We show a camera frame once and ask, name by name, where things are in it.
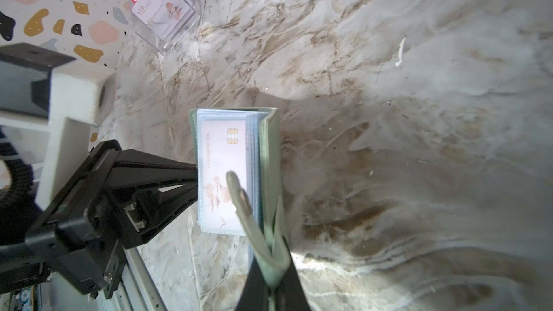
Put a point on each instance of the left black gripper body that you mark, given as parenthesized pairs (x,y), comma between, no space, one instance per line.
(115,201)

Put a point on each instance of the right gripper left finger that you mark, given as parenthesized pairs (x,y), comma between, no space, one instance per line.
(255,295)

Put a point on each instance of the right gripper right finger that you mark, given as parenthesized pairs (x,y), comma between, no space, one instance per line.
(289,294)

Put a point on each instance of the white pink VIP card in box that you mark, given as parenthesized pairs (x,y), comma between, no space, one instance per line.
(162,17)

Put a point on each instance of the clear acrylic card box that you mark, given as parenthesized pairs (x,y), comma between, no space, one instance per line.
(165,46)

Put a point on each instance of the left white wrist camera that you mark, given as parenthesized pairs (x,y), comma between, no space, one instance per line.
(50,102)

